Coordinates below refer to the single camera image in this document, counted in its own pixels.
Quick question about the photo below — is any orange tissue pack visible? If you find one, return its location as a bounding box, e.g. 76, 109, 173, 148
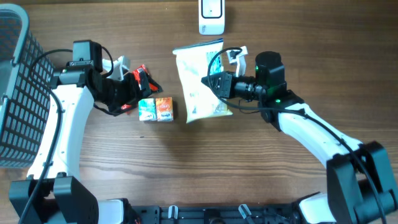
155, 97, 174, 121

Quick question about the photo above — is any grey plastic mesh basket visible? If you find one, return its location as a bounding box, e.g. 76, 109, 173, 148
1, 4, 54, 168

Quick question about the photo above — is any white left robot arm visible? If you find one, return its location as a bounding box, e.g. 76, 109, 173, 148
1, 40, 161, 223

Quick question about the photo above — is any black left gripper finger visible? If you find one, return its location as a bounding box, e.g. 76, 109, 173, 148
123, 73, 143, 103
137, 68, 152, 98

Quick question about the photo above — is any teal tissue pack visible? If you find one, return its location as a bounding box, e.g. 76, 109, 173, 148
138, 98, 157, 121

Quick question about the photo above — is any red snack packet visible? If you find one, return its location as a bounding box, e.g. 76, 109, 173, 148
121, 64, 163, 114

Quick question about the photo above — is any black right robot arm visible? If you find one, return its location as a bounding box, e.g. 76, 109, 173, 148
202, 51, 397, 223

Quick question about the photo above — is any cream snack bag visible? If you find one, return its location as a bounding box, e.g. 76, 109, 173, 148
172, 38, 233, 123

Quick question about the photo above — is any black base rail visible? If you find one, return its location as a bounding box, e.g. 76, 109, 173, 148
127, 203, 302, 224

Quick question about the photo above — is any white barcode scanner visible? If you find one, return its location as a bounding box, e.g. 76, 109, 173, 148
198, 0, 225, 35

